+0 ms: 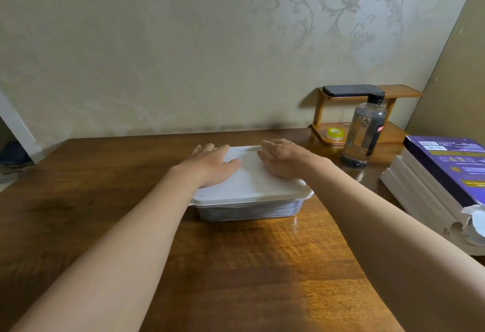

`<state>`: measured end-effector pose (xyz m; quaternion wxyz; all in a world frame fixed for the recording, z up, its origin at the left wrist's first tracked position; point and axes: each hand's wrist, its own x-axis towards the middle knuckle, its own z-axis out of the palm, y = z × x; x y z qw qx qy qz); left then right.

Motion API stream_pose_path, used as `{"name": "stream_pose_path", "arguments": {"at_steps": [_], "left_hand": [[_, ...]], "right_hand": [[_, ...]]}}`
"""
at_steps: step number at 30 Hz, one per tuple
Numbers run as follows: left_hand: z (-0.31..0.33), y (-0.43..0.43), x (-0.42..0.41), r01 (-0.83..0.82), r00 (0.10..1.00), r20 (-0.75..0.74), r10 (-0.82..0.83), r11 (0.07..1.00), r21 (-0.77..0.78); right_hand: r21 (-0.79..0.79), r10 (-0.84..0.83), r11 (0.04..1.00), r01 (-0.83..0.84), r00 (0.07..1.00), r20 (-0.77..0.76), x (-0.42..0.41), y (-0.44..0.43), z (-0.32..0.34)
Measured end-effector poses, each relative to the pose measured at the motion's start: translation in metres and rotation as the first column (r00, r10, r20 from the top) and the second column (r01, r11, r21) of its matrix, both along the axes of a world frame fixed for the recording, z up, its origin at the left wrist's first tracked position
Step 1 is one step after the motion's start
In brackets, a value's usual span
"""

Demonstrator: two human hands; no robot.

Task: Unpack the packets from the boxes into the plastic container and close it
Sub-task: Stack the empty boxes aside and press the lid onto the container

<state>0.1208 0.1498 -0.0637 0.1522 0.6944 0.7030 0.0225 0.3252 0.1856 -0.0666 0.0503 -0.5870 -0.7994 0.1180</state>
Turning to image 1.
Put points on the person's left hand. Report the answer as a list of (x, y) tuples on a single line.
[(208, 169)]

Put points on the person's right hand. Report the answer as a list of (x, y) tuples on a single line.
[(291, 161)]

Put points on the white container lid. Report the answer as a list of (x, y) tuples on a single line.
[(250, 188)]

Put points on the clear plastic container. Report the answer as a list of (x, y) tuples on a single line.
[(250, 212)]

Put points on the stack of white boxes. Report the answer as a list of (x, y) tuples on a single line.
[(413, 186), (401, 193)]

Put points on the purple box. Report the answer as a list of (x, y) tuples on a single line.
[(451, 165)]

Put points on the person's right forearm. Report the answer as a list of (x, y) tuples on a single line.
[(401, 244)]

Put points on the person's left forearm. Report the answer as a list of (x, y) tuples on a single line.
[(110, 252)]

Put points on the yellow tape roll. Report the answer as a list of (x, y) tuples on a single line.
[(340, 136)]

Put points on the clear bottle with black cap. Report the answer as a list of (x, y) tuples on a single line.
[(363, 135)]

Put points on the black smartphone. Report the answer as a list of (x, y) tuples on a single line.
[(350, 90)]

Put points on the small wooden desk shelf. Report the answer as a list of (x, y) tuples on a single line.
[(401, 91)]

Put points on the dark blue bundle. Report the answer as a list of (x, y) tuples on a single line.
[(15, 153)]

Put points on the white bookshelf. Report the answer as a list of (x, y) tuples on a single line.
[(19, 127)]

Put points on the white papers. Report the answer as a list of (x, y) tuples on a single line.
[(9, 174)]

